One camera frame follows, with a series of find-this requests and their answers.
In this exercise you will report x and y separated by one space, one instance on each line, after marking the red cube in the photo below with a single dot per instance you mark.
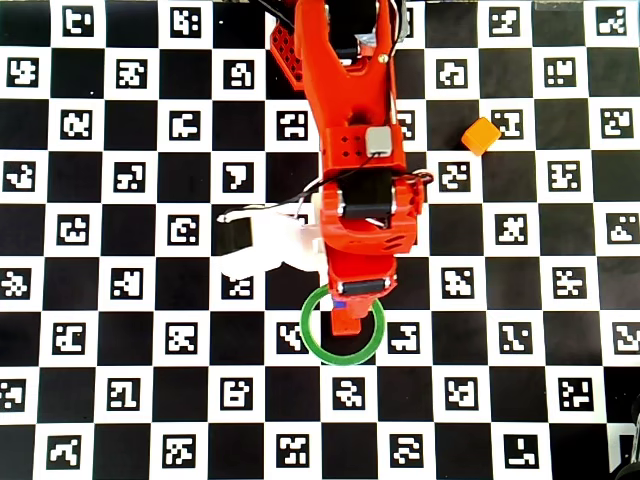
345 327

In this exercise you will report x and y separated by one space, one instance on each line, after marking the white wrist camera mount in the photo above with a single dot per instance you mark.
280 240

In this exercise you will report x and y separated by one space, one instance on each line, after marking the orange cube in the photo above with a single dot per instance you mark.
480 136

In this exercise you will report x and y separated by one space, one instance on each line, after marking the black white marker mat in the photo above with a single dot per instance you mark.
75 290

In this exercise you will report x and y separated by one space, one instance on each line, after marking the red gripper finger with black pad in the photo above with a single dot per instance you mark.
361 309

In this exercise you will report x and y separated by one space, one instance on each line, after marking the red robot arm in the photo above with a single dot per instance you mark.
350 90

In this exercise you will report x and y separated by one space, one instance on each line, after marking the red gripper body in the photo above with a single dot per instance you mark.
363 287

